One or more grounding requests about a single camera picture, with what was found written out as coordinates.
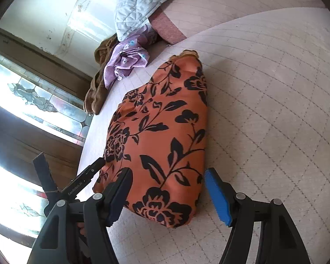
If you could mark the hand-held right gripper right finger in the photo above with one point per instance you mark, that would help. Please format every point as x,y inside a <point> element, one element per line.
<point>217,198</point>

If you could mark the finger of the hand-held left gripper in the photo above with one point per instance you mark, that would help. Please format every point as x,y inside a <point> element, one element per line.
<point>85,176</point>
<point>44,170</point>

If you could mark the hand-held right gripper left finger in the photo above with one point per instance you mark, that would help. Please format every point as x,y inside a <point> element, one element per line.
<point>117,198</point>

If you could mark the orange black floral garment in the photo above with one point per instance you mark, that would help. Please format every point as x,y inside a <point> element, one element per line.
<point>159,115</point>

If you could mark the leaded glass door panel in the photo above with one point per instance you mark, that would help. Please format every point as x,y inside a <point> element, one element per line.
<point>44,99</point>
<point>13,198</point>

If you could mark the brown fleece blanket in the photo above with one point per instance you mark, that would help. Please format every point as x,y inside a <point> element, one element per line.
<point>97,99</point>

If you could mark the pink quilted bedspread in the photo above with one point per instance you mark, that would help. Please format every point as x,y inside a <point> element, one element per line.
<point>264,115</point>

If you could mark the purple floral cloth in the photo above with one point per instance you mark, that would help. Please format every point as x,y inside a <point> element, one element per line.
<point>126,57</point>

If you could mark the grey quilted pillow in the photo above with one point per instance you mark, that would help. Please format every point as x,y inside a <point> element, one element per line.
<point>137,5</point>

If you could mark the wooden door frame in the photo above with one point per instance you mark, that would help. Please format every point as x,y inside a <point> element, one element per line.
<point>16,143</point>

